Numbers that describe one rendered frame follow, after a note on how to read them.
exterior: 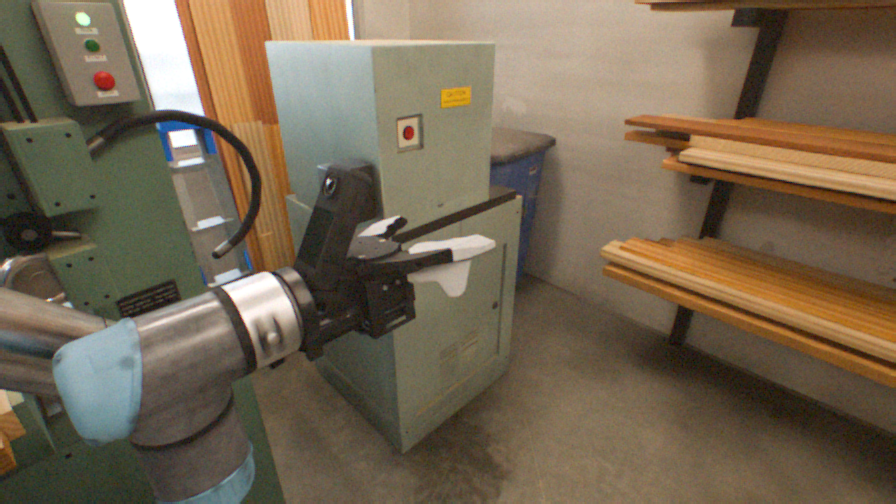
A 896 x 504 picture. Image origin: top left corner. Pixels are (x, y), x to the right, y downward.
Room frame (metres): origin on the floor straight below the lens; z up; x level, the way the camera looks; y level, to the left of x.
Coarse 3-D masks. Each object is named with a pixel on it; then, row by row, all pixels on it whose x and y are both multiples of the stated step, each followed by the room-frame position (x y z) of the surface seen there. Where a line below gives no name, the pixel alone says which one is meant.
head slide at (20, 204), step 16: (0, 144) 0.76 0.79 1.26; (0, 160) 0.75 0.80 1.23; (0, 176) 0.74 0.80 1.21; (16, 176) 0.76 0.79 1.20; (0, 192) 0.73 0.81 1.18; (16, 192) 0.75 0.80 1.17; (0, 208) 0.73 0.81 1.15; (16, 208) 0.74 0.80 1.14; (0, 240) 0.71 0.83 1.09; (0, 256) 0.70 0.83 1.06
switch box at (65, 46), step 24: (48, 24) 0.78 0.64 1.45; (72, 24) 0.80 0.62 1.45; (96, 24) 0.82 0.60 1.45; (48, 48) 0.81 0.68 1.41; (72, 48) 0.79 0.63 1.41; (120, 48) 0.84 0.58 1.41; (72, 72) 0.78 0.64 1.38; (96, 72) 0.81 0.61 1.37; (120, 72) 0.83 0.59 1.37; (72, 96) 0.78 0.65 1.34; (96, 96) 0.80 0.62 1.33; (120, 96) 0.82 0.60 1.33
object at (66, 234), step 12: (12, 216) 0.69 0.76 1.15; (24, 216) 0.69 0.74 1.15; (36, 216) 0.71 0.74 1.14; (12, 228) 0.67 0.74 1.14; (24, 228) 0.68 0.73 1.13; (36, 228) 0.69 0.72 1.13; (48, 228) 0.70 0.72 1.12; (12, 240) 0.66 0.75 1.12; (24, 240) 0.67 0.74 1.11; (36, 240) 0.68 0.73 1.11; (48, 240) 0.69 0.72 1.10
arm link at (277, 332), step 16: (224, 288) 0.29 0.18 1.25; (240, 288) 0.29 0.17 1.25; (256, 288) 0.29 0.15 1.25; (272, 288) 0.30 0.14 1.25; (288, 288) 0.31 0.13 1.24; (240, 304) 0.28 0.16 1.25; (256, 304) 0.28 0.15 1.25; (272, 304) 0.28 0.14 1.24; (288, 304) 0.29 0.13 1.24; (256, 320) 0.27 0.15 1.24; (272, 320) 0.28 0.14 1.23; (288, 320) 0.28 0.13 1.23; (256, 336) 0.26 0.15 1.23; (272, 336) 0.27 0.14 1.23; (288, 336) 0.28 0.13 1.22; (256, 352) 0.26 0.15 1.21; (272, 352) 0.27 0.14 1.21; (288, 352) 0.28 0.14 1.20; (256, 368) 0.27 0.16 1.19
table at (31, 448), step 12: (36, 408) 0.52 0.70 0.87; (36, 432) 0.45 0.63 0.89; (12, 444) 0.43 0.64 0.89; (24, 444) 0.44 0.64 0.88; (36, 444) 0.45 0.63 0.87; (48, 444) 0.46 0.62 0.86; (24, 456) 0.43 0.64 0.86; (36, 456) 0.44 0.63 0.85; (48, 456) 0.45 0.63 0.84; (24, 468) 0.43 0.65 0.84; (0, 480) 0.41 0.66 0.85
